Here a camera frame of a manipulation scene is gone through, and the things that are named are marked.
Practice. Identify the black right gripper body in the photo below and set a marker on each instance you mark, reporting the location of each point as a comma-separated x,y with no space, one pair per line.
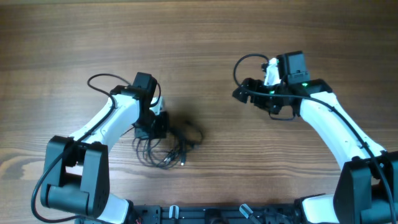
245,91

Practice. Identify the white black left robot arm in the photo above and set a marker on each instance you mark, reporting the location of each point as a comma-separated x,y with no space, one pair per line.
76,169

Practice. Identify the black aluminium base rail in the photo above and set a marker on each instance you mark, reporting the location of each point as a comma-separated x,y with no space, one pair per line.
211,214

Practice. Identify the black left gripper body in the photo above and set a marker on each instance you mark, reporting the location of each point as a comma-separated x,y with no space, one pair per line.
152,127

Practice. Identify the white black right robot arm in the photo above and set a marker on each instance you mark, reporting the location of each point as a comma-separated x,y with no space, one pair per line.
367,188

